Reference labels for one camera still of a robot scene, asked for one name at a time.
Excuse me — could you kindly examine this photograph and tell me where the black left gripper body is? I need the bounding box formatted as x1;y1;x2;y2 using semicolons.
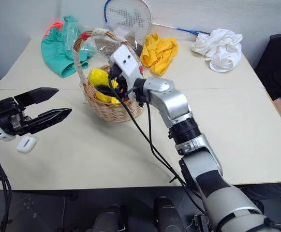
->
0;97;32;136

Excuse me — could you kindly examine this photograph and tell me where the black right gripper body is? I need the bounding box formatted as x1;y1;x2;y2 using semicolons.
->
116;75;132;100

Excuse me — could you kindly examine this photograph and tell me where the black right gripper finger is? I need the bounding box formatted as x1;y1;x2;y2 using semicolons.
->
95;83;117;97

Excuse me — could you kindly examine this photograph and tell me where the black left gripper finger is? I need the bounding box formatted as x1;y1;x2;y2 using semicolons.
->
14;87;59;108
21;107;73;136

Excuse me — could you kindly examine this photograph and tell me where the yellow fruit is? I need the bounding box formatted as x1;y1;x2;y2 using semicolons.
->
95;79;122;105
88;68;110;87

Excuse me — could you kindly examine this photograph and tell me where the small white plastic case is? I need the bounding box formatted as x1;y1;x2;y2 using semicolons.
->
16;136;37;154

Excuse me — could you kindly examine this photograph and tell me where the green cloth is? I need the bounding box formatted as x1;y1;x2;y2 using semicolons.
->
41;15;94;78

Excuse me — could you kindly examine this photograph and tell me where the plastic bag with brown contents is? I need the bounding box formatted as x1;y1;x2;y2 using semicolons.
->
94;26;145;58

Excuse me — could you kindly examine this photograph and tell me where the yellow cloth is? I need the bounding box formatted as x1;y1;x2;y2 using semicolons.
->
139;33;179;76

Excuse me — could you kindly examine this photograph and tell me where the clear plastic bag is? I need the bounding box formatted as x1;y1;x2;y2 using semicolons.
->
65;21;100;57

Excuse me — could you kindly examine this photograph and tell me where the blue white badminton racket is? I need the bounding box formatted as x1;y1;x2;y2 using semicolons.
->
103;0;211;35

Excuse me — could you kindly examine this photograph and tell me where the white cloth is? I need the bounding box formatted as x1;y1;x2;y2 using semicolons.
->
191;28;243;73

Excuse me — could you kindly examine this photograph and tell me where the dark rounded shape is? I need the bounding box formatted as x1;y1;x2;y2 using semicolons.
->
86;204;127;232

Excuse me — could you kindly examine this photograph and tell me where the person in black shirt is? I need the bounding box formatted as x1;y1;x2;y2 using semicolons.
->
253;33;281;102

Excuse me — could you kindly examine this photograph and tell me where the black box under table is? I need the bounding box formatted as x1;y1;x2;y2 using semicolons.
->
192;213;214;232

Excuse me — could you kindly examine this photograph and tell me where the person dark trouser leg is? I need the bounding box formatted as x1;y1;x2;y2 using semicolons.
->
239;181;281;202

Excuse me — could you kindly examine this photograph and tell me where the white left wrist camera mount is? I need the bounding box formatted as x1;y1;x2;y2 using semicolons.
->
0;73;17;143

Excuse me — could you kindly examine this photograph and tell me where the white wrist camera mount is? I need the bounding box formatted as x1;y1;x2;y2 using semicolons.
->
0;73;17;143
110;44;144;102

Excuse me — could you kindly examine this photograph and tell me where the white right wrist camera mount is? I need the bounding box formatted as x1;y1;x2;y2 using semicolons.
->
110;44;144;102

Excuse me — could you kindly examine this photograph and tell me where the wicker basket with handle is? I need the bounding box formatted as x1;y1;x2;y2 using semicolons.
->
72;28;146;123

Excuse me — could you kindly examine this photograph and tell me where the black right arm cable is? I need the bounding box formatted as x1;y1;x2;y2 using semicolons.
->
107;64;207;216

